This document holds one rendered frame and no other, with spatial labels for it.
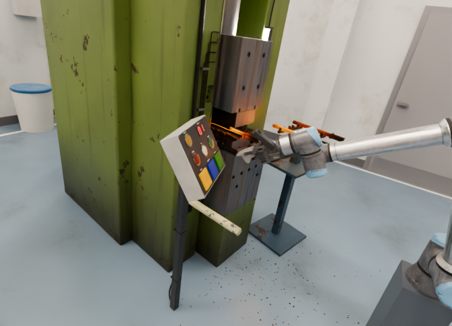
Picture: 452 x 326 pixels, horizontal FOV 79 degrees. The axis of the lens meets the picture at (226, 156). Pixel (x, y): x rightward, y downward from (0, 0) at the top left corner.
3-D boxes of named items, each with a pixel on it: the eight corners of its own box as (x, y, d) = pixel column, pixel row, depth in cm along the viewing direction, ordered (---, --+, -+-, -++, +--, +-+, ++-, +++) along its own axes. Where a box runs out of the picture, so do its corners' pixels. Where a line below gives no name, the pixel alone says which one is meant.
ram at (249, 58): (267, 106, 182) (280, 42, 166) (231, 113, 154) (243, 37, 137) (220, 91, 205) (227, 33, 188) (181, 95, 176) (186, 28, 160)
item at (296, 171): (323, 166, 220) (323, 164, 219) (295, 179, 193) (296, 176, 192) (292, 152, 238) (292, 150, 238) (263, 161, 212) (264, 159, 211)
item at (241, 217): (246, 243, 228) (256, 196, 209) (216, 267, 200) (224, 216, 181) (198, 212, 258) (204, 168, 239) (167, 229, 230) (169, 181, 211)
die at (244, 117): (253, 122, 176) (255, 108, 172) (234, 128, 162) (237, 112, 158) (206, 105, 199) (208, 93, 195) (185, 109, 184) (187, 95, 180)
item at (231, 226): (241, 234, 149) (243, 226, 146) (235, 238, 145) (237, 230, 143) (186, 197, 172) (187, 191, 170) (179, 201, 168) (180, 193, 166)
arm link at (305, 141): (323, 149, 112) (317, 127, 110) (294, 157, 117) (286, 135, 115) (323, 144, 121) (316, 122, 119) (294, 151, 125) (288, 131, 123)
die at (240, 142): (249, 144, 183) (251, 132, 179) (231, 151, 168) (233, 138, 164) (204, 126, 205) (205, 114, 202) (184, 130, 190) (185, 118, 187)
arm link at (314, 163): (329, 169, 124) (322, 143, 122) (327, 178, 115) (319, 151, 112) (309, 172, 129) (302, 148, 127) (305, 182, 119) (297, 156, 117)
